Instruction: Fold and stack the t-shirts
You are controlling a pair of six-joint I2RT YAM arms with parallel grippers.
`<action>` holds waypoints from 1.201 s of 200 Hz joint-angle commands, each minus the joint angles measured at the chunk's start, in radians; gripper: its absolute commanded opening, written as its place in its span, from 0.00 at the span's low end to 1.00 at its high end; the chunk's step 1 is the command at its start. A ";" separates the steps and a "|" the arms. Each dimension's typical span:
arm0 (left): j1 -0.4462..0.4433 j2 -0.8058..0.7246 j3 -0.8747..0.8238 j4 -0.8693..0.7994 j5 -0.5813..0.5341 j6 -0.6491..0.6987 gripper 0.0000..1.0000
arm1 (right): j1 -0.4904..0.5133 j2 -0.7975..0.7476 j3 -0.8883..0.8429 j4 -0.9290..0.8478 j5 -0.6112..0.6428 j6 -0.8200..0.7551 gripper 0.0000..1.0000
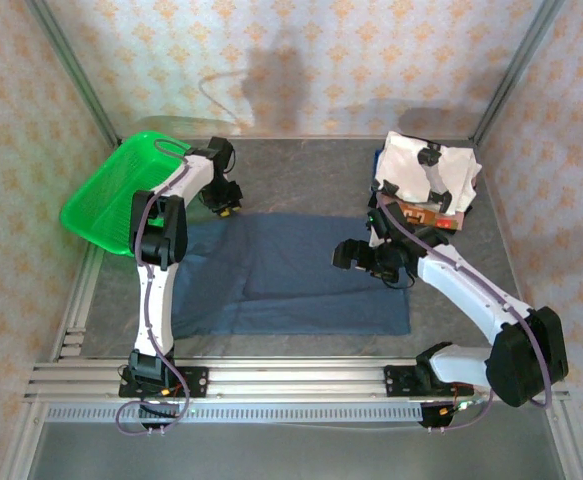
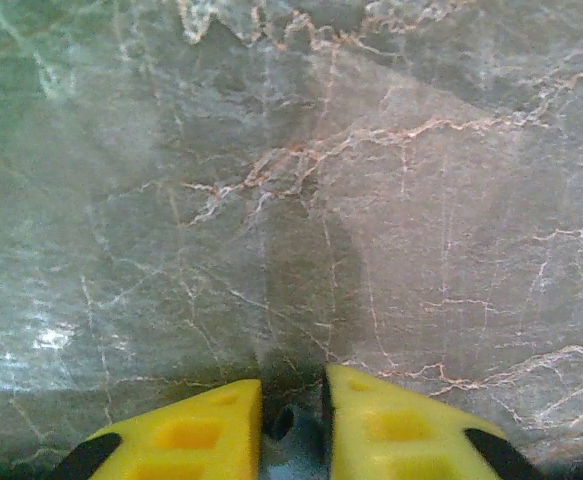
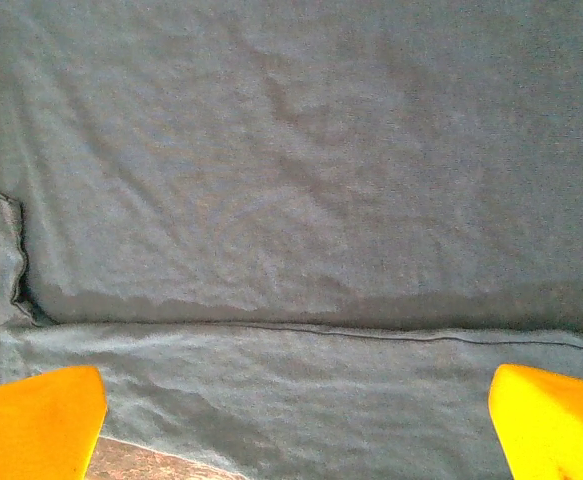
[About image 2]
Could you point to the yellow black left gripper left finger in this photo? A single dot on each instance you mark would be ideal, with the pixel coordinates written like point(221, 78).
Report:
point(186, 440)

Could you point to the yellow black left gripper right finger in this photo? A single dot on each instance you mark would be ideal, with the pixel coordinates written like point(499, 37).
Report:
point(401, 435)

